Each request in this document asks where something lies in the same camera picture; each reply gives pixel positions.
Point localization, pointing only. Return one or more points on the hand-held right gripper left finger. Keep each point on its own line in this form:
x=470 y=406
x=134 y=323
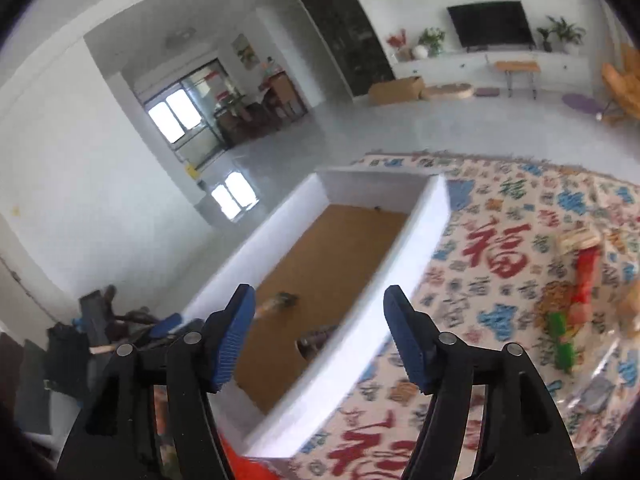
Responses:
x=231 y=340

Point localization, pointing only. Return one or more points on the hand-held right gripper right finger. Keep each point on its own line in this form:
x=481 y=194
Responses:
x=409 y=342

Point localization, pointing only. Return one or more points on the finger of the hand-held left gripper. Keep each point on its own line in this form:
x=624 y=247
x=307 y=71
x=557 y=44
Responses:
x=166 y=324

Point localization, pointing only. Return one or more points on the white box with brown bottom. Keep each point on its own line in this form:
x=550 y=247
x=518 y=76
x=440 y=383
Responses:
x=415 y=240

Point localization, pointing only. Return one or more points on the brown cake packet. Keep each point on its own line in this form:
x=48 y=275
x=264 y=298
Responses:
x=630 y=305

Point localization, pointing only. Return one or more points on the small brown wrapped snack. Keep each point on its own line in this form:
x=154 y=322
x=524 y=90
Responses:
x=278 y=303

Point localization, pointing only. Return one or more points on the dark wrapped snack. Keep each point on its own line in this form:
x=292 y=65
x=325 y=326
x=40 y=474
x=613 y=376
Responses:
x=315 y=341

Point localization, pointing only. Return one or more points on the printed blanket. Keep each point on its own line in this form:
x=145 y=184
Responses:
x=500 y=310

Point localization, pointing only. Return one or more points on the green snack packet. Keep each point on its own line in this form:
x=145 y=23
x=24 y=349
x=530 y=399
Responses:
x=564 y=342

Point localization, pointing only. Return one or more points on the red snack packet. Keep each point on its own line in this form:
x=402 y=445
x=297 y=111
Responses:
x=587 y=275

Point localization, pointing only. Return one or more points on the sandwich packet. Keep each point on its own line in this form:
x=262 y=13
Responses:
x=577 y=240

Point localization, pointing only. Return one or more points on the glass balcony door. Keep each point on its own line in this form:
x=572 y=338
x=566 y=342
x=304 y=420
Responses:
x=190 y=110

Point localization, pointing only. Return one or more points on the dark dining table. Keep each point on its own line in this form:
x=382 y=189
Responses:
x=245 y=122

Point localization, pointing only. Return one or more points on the cardboard box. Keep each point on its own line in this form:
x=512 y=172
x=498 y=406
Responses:
x=395 y=91

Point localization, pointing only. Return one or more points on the round beige cushion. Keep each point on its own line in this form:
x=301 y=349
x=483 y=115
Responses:
x=446 y=91

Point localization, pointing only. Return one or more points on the wooden side cabinet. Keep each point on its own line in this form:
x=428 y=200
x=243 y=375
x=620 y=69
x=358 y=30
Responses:
x=282 y=91

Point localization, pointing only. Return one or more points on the small purple cushion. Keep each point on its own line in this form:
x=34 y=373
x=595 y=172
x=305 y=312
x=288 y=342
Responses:
x=486 y=92

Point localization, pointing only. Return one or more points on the white television cabinet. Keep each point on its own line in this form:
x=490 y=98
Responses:
x=450 y=67

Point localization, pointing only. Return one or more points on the ceiling lamp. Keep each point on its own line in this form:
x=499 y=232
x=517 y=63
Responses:
x=180 y=36

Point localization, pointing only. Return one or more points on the round white vase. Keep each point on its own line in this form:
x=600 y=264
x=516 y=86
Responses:
x=421 y=51

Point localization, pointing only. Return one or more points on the round purple mat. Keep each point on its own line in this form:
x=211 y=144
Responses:
x=582 y=104

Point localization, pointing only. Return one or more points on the wooden stool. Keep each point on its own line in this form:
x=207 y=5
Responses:
x=516 y=66

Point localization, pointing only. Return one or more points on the red flower arrangement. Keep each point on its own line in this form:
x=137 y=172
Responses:
x=397 y=42

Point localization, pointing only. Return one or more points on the green plant in vase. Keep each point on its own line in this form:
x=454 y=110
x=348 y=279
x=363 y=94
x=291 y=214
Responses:
x=431 y=40

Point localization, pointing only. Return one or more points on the black television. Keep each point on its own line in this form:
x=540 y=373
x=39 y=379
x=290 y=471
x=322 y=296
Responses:
x=490 y=25

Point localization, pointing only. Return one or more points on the small potted plant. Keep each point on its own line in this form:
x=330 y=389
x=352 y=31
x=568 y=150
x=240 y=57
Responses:
x=546 y=39

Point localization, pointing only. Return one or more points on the orange lounge chair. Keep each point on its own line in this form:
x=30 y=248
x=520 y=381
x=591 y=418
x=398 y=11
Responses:
x=622 y=85

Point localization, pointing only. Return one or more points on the large potted plant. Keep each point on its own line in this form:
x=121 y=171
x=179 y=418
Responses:
x=567 y=31

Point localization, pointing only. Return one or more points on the framed wall painting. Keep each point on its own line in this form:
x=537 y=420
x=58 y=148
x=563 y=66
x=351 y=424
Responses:
x=245 y=51

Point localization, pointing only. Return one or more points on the dark marble wall panel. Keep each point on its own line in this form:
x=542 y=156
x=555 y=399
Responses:
x=340 y=25

